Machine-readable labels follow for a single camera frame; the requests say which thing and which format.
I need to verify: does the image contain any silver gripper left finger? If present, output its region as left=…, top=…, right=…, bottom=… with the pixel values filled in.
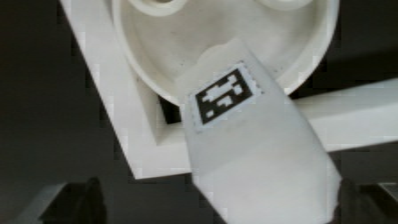
left=17, top=177, right=107, bottom=224

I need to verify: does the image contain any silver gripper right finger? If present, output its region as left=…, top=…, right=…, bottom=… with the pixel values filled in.
left=335, top=179, right=398, bottom=224

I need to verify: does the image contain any white stool leg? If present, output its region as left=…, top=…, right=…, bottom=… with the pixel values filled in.
left=178, top=39, right=342, bottom=224

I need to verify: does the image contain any white round stool seat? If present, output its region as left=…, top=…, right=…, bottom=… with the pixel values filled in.
left=113, top=0, right=342, bottom=102

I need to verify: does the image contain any white U-shaped fence frame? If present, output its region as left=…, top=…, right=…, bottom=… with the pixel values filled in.
left=59, top=0, right=398, bottom=179

